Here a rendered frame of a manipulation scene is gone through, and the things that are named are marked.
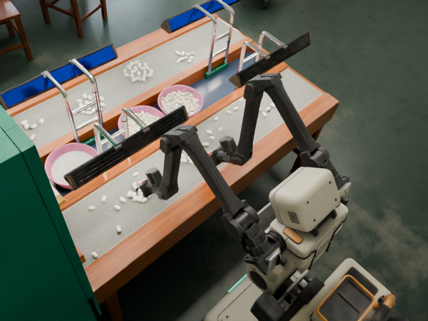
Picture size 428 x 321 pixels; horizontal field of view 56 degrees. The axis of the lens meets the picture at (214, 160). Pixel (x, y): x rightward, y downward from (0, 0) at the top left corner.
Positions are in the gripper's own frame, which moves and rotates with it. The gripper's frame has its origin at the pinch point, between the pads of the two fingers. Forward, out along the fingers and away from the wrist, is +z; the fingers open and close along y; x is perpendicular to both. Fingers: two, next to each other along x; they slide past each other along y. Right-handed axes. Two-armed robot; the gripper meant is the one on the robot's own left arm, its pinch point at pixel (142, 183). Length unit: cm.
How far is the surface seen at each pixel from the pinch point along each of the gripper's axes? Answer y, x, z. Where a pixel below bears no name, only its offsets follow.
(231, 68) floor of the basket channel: -109, -18, 41
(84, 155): 8.9, -18.1, 34.4
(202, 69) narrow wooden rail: -86, -27, 40
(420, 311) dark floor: -106, 156, -57
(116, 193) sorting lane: 10.5, 0.8, 10.9
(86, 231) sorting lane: 32.5, 6.2, 5.0
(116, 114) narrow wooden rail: -20, -28, 40
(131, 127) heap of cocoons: -21.6, -19.2, 33.4
